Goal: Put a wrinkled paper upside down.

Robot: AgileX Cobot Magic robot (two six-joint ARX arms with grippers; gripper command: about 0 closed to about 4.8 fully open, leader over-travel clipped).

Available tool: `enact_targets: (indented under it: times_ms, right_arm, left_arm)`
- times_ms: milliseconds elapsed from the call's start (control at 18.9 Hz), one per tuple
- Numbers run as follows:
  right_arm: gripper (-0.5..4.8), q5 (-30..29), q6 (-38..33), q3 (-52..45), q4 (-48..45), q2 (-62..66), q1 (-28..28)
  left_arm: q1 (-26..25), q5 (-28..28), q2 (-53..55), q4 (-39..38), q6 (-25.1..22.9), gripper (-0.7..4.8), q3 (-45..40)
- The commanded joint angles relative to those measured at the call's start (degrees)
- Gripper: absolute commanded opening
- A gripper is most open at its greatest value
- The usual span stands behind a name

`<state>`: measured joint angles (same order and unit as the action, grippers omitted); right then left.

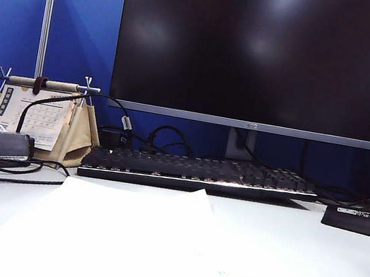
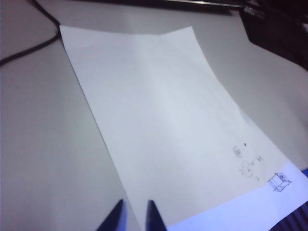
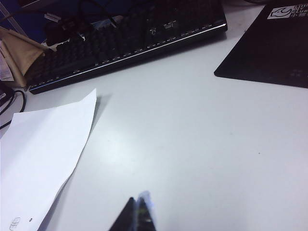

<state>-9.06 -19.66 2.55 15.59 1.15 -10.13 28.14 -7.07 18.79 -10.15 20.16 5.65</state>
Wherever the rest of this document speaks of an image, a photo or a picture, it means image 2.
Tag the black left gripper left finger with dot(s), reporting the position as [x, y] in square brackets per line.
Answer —
[116, 216]

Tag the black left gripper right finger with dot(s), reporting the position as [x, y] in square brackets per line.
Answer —
[154, 216]

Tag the white wrinkled paper sheet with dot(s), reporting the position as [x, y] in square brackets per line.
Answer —
[156, 108]

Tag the black mouse pad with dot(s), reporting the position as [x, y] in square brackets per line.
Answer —
[281, 31]

